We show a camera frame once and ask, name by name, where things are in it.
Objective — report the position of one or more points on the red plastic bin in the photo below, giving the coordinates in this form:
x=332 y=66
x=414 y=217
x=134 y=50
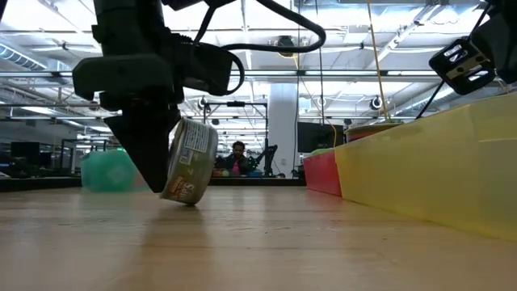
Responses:
x=323 y=174

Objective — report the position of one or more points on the white building column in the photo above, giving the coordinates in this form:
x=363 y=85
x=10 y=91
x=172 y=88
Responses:
x=282 y=121

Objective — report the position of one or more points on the black metal frame rig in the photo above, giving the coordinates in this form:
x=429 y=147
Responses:
x=235 y=104

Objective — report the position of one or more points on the yellow plastic bin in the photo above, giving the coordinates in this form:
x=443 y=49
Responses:
x=436 y=169

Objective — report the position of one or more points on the black monitor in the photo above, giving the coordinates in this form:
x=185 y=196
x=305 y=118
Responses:
x=319 y=137

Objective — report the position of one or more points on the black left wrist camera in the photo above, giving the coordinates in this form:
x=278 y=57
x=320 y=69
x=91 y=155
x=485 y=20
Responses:
x=210 y=68

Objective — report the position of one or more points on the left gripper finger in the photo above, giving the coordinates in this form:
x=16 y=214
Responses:
x=145 y=137

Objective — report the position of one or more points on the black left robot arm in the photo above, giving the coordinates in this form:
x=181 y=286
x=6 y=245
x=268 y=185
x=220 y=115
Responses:
x=182 y=3

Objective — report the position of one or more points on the green toy apple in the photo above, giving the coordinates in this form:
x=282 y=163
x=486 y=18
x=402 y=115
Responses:
x=322 y=152

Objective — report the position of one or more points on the teal plastic bin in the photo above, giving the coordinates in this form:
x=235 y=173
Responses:
x=107 y=171

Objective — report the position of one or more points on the person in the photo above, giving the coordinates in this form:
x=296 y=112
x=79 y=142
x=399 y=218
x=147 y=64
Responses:
x=236 y=161

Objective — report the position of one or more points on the tuna can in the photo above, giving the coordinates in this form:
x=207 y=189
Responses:
x=192 y=161

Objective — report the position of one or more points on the black background robot arm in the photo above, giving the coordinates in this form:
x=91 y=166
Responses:
x=266 y=159

